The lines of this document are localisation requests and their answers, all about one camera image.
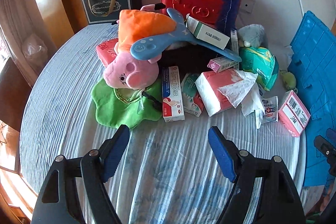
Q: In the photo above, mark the blue bottle brush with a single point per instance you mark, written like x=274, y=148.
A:
x=227, y=16

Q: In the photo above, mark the green baby bib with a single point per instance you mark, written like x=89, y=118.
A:
x=115, y=107

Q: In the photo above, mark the blue folding plastic crate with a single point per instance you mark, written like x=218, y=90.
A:
x=313, y=65

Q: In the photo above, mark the pink barcode box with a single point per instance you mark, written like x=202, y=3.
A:
x=293, y=114

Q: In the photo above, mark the white green medicine box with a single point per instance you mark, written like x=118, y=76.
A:
x=206, y=33

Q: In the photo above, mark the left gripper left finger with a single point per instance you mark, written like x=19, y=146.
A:
x=58, y=199

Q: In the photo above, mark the small green plush ball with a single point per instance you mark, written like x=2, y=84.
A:
x=288, y=80

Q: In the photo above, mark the red white blue medicine box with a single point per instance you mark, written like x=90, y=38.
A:
x=172, y=103

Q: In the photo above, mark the pink tissue pack left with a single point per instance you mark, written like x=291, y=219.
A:
x=105, y=51

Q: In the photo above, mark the beige curtain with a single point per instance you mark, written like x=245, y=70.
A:
x=19, y=20

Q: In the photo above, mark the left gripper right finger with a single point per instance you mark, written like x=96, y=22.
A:
x=263, y=190

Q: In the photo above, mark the small alcohol wipes packet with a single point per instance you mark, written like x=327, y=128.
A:
x=269, y=113

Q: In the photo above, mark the pink soft tissue pack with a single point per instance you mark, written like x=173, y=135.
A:
x=229, y=88

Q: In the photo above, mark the grey plush toy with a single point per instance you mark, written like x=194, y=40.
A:
x=252, y=35

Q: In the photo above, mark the black gift bag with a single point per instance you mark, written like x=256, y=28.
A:
x=107, y=11

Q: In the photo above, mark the pink pig plush orange hat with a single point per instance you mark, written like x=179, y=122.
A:
x=125, y=71

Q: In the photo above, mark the wall socket plate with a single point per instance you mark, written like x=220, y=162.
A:
x=247, y=6

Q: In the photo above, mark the teal diaper pack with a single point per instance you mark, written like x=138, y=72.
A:
x=260, y=61

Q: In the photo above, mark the small pink medicine box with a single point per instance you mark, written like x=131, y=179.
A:
x=220, y=64

